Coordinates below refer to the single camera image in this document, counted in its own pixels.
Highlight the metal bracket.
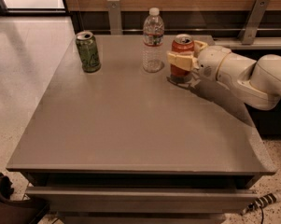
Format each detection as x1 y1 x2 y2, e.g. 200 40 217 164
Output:
238 0 271 45
107 0 122 35

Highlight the black object bottom left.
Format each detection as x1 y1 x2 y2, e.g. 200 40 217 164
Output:
0 173 49 224

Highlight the striped cable on floor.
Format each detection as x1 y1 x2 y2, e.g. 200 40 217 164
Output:
241 188 281 217

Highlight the right metal bracket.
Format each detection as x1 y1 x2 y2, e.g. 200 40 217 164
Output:
238 0 271 45

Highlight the grey drawer cabinet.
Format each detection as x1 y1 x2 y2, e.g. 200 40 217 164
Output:
7 35 274 223

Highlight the horizontal metal rail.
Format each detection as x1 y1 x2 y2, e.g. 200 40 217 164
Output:
82 27 281 35

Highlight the red coke can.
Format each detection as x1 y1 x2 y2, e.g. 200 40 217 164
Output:
170 34 194 83

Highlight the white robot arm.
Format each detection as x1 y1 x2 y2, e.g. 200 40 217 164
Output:
167 40 281 110

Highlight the clear plastic water bottle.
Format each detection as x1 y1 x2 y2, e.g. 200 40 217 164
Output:
143 7 164 73

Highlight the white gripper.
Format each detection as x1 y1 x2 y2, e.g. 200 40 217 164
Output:
167 40 232 81

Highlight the left metal bracket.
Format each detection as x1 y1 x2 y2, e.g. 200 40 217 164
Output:
107 0 122 35

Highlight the green soda can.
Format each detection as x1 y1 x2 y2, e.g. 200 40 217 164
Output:
76 31 101 73

